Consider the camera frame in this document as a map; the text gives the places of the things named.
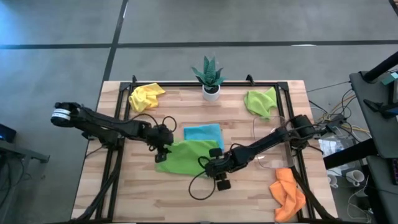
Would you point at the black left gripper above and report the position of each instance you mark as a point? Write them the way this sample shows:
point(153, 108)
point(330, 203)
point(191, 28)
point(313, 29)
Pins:
point(161, 135)

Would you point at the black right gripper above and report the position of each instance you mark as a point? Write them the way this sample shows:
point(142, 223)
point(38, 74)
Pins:
point(227, 161)

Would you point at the dark green microfiber towel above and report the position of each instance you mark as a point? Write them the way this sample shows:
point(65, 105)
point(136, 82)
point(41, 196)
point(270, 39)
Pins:
point(183, 157)

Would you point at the blue microfiber towel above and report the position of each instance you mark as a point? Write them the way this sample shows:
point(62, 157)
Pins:
point(202, 132)

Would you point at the yellow microfiber towel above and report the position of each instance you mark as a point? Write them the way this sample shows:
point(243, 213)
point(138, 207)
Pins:
point(144, 98)

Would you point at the lime green microfiber towel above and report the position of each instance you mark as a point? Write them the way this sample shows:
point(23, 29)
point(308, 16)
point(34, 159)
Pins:
point(259, 102)

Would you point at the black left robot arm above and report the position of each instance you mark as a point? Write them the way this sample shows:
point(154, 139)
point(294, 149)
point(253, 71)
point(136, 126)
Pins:
point(102, 123)

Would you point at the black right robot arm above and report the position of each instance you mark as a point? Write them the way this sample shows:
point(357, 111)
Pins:
point(267, 141)

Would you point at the orange microfiber towel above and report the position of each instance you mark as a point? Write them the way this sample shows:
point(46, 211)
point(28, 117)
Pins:
point(287, 196)

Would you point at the clear plastic bin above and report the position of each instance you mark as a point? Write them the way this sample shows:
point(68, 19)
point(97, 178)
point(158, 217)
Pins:
point(275, 161)

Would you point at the white round plant pot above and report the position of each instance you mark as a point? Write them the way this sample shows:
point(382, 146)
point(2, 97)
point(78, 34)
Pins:
point(211, 96)

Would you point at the green artificial succulent plant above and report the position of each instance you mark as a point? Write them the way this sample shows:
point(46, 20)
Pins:
point(209, 73)

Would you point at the clear plastic bag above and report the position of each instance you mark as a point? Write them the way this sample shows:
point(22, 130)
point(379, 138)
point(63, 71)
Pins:
point(329, 146)

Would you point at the white mug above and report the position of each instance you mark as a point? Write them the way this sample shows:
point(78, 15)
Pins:
point(355, 177)
point(333, 181)

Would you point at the black power adapter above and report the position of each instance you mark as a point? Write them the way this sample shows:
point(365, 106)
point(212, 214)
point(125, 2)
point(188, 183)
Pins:
point(335, 119)

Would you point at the black desk leg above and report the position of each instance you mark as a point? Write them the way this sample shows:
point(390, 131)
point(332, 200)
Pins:
point(348, 154)

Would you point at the black electronic device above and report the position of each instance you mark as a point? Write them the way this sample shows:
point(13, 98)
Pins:
point(7, 133)

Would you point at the dark grey desk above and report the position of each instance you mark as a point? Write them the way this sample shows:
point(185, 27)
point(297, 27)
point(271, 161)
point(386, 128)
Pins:
point(373, 124)

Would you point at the black keyboard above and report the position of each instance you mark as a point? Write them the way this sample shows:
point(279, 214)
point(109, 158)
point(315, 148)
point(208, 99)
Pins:
point(395, 171)

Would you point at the black slanted pole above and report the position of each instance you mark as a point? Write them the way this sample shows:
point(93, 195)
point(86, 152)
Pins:
point(382, 66)

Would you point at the teal box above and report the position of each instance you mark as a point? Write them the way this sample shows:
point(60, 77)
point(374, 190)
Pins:
point(390, 78)

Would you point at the black metal table frame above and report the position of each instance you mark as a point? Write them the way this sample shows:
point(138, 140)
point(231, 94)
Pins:
point(174, 83)

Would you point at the black desk mount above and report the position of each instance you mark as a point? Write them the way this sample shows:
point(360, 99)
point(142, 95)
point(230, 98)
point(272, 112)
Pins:
point(379, 107)

